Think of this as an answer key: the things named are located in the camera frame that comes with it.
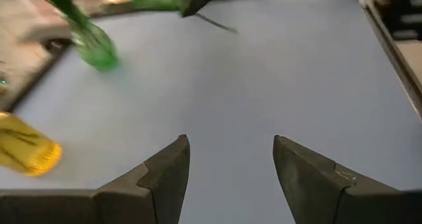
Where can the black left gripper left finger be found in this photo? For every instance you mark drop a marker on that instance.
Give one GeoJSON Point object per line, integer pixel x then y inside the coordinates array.
{"type": "Point", "coordinates": [158, 184]}

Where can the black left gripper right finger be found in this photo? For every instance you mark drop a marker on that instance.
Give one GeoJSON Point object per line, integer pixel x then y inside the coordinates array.
{"type": "Point", "coordinates": [313, 184]}

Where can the green glass vase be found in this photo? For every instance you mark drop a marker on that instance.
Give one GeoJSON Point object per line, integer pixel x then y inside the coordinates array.
{"type": "Point", "coordinates": [97, 52]}

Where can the yellow glass vase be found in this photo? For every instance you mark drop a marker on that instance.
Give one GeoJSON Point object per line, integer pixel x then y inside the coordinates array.
{"type": "Point", "coordinates": [26, 148]}

